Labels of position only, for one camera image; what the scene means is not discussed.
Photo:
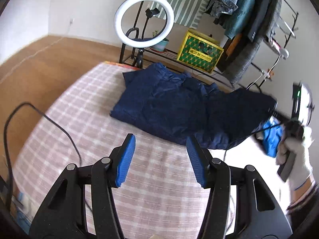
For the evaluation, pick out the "bright blue folded garment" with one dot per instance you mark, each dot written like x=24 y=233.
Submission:
x=269 y=139

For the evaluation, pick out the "yellow green patterned box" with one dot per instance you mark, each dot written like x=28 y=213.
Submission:
x=200 y=51

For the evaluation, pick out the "grey plaid long coat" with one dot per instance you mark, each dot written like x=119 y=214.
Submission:
x=246 y=50

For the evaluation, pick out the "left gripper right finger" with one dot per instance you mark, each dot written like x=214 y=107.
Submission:
x=213 y=174

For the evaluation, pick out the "teal knit sweater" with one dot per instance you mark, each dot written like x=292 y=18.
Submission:
x=235 y=23

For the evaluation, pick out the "pink plaid bed cover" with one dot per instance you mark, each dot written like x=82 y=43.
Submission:
x=160 y=197

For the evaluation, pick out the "black blazer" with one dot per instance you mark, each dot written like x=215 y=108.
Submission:
x=257 y=15

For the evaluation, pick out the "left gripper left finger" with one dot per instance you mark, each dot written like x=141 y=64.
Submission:
x=108 y=173

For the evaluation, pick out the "small potted plant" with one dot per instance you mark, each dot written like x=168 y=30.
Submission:
x=161 y=45

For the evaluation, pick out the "white clip desk lamp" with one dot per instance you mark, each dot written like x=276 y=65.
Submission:
x=267 y=74

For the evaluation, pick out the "white gloved right hand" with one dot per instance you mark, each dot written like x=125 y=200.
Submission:
x=301 y=169

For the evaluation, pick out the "navy quilted puffer jacket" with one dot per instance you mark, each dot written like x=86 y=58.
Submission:
x=174 y=106

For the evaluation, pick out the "orange hanging scarf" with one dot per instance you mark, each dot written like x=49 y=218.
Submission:
x=232 y=44

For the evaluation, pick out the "white ring light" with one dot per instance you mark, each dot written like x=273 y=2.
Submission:
x=142 y=43

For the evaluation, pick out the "black metal clothes rack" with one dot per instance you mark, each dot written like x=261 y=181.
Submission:
x=288 y=31

